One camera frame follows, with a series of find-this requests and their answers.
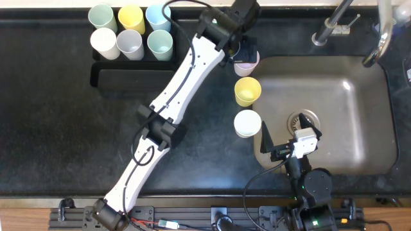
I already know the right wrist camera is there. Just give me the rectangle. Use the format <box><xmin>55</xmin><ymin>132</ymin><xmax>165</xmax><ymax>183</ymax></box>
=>
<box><xmin>292</xmin><ymin>127</ymin><xmax>319</xmax><ymax>159</ymax></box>

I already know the yellow cup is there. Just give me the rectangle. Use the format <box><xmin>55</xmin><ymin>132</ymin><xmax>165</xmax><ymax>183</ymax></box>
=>
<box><xmin>117</xmin><ymin>4</ymin><xmax>146</xmax><ymax>35</ymax></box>
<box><xmin>234</xmin><ymin>76</ymin><xmax>262</xmax><ymax>108</ymax></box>

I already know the steel tap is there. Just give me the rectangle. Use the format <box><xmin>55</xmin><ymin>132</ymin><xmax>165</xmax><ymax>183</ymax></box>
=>
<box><xmin>311</xmin><ymin>0</ymin><xmax>396</xmax><ymax>68</ymax></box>

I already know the blue cup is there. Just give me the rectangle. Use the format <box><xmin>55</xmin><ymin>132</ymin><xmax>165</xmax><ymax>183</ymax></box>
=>
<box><xmin>144</xmin><ymin>3</ymin><xmax>172</xmax><ymax>32</ymax></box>

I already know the black tray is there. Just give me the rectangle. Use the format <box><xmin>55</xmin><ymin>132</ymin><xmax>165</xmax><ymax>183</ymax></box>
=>
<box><xmin>89</xmin><ymin>6</ymin><xmax>180</xmax><ymax>90</ymax></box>

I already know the grey cup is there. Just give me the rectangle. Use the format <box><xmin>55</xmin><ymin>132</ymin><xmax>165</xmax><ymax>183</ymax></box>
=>
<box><xmin>116</xmin><ymin>29</ymin><xmax>145</xmax><ymax>61</ymax></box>

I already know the green cup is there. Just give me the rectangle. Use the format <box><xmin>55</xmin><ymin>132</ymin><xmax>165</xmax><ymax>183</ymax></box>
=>
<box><xmin>87</xmin><ymin>3</ymin><xmax>118</xmax><ymax>33</ymax></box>
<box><xmin>146</xmin><ymin>29</ymin><xmax>174</xmax><ymax>62</ymax></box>

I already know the steel sink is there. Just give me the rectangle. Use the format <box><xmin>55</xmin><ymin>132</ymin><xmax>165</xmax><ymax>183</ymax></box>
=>
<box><xmin>252</xmin><ymin>56</ymin><xmax>399</xmax><ymax>176</ymax></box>

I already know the pink cup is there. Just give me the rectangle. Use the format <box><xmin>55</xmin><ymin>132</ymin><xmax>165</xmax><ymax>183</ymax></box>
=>
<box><xmin>233</xmin><ymin>51</ymin><xmax>260</xmax><ymax>78</ymax></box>

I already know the mounting rail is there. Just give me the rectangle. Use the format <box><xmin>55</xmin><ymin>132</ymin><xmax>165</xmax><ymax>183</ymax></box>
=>
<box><xmin>48</xmin><ymin>198</ymin><xmax>394</xmax><ymax>231</ymax></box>

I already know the black cable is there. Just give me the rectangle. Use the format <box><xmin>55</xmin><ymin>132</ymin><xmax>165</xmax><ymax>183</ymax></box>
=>
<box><xmin>242</xmin><ymin>150</ymin><xmax>295</xmax><ymax>231</ymax></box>
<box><xmin>130</xmin><ymin>0</ymin><xmax>213</xmax><ymax>167</ymax></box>

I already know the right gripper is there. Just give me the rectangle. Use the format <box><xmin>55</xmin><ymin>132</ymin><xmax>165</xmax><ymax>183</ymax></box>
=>
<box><xmin>259</xmin><ymin>112</ymin><xmax>323</xmax><ymax>162</ymax></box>

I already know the white cup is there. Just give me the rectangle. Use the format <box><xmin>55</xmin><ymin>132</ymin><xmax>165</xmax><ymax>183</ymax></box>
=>
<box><xmin>233</xmin><ymin>109</ymin><xmax>263</xmax><ymax>139</ymax></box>
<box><xmin>89</xmin><ymin>27</ymin><xmax>121</xmax><ymax>61</ymax></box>

